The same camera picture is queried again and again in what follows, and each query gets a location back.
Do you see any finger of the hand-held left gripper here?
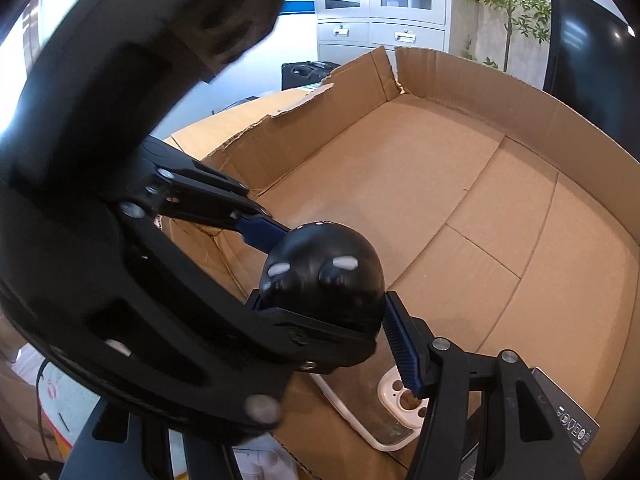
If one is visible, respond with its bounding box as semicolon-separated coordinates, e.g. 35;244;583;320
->
135;142;291;253
115;202;378;376

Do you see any black round speaker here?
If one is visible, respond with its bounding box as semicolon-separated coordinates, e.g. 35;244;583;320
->
259;221;387;336

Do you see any black product box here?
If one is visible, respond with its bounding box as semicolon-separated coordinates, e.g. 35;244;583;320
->
460;366;601;480

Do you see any black television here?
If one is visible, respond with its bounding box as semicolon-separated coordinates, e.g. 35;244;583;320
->
542;0;640;133

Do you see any cardboard box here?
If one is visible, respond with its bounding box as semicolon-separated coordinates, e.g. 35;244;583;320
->
155;45;640;480

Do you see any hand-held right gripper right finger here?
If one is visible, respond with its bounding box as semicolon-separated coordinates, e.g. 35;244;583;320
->
382;290;587;480

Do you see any black bag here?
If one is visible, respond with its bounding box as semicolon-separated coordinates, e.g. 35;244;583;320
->
281;61;343;92

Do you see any grey metal cabinet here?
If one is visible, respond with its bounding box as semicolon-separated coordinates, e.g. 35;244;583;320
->
316;0;453;68

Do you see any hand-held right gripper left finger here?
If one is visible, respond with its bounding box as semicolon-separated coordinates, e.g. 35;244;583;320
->
60;395;246;480

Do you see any small-leaved potted tree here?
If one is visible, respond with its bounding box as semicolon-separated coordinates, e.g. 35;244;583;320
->
452;0;553;73

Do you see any beige phone case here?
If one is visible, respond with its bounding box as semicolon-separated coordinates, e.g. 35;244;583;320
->
310;365;433;454

